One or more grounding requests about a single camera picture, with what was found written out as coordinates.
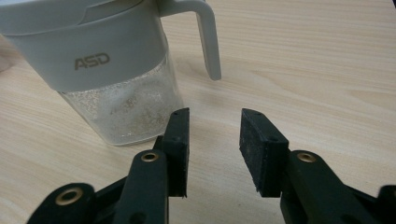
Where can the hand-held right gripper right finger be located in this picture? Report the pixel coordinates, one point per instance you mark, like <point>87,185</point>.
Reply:
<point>264,155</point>

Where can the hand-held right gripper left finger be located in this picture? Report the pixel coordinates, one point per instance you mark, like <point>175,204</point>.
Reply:
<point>176,155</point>

